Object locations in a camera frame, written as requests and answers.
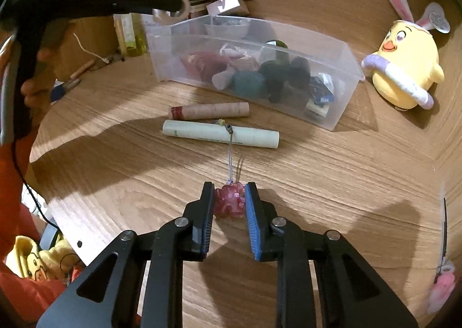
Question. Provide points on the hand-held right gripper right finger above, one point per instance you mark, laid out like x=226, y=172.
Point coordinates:
x=252, y=221

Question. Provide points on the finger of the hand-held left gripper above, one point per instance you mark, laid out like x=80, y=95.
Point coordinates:
x=151, y=0

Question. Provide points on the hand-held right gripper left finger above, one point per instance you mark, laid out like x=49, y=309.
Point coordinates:
x=207, y=221

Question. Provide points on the red translucent charm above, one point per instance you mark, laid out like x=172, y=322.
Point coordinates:
x=229, y=201

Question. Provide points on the clear tape roll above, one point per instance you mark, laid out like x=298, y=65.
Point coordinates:
x=184, y=7

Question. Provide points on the clear plastic storage bin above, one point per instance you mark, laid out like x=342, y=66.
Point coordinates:
x=169, y=57

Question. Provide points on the red packet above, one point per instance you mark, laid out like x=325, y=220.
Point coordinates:
x=198, y=63

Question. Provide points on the pale green tube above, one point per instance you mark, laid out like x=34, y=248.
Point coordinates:
x=252, y=138

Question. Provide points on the round pink tube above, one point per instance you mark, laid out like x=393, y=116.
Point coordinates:
x=213, y=110

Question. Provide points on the dark green bottle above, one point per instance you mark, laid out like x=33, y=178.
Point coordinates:
x=274, y=73

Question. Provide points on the blue barcode packet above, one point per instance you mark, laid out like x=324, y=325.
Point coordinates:
x=321, y=95

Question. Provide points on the black cylinder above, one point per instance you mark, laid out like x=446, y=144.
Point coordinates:
x=299, y=72

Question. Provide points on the person's left hand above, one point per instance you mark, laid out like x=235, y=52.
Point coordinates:
x=54, y=39

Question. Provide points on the white label bottle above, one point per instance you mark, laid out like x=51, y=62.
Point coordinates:
x=124, y=32

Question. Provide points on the pink box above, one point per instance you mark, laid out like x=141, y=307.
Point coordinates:
x=223, y=5

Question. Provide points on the blue plastic tool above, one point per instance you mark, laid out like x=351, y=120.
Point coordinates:
x=63, y=91

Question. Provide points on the yellow duck cloth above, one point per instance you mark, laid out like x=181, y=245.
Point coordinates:
x=32, y=256

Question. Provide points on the person's orange clothing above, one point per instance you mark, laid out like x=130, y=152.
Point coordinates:
x=14, y=205

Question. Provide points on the pink paw toy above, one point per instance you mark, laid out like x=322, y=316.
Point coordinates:
x=442, y=288

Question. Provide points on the yellow chick plush toy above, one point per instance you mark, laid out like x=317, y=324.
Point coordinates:
x=408, y=57

